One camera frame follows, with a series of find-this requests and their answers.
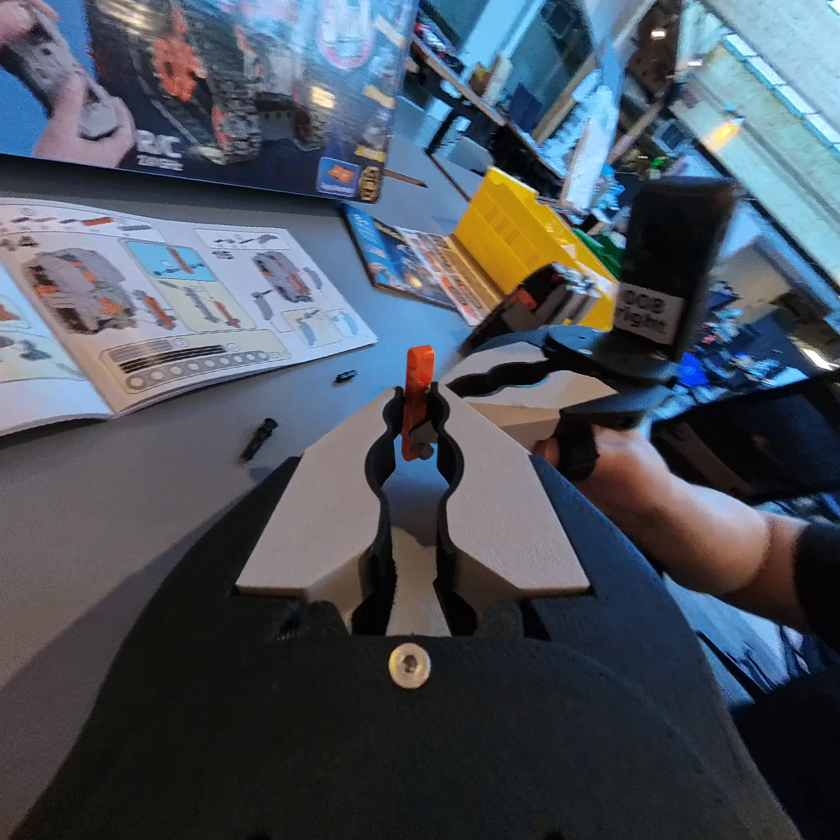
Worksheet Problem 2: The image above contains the black perforated chair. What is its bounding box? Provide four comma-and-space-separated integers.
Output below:
656, 374, 840, 503

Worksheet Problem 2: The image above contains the black orange toy robot model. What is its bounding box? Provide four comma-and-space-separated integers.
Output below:
467, 262, 602, 354

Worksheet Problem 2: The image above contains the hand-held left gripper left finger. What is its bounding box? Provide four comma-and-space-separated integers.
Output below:
236, 387, 406, 599

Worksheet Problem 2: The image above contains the orange toy connector piece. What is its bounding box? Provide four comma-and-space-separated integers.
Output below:
401, 345, 436, 462

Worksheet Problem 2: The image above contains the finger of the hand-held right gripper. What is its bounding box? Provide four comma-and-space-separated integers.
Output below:
467, 369, 619, 455
445, 346, 551, 396

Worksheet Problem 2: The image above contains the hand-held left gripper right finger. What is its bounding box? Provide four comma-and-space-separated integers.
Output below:
433, 384, 590, 597

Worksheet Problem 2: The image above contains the grey desk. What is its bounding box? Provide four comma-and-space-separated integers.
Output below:
0, 134, 546, 840

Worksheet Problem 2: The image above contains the person's right hand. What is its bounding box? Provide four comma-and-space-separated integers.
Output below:
532, 427, 672, 527

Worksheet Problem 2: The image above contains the open instruction booklet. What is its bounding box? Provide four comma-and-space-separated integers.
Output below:
0, 197, 379, 438

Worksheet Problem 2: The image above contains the long black connector pin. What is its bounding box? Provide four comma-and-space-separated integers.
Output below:
239, 417, 279, 463

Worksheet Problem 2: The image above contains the blue robot kit box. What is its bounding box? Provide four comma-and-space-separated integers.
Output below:
0, 0, 422, 204

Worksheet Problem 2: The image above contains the person's right forearm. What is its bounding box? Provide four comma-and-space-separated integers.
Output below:
650, 459, 840, 651

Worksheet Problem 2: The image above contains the yellow storage bin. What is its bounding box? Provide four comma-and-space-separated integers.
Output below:
453, 167, 619, 330

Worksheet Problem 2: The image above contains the small colourful booklet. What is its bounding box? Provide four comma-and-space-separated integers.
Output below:
340, 203, 501, 328

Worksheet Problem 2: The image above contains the green storage bin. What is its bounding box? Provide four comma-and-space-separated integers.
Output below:
576, 228, 626, 284

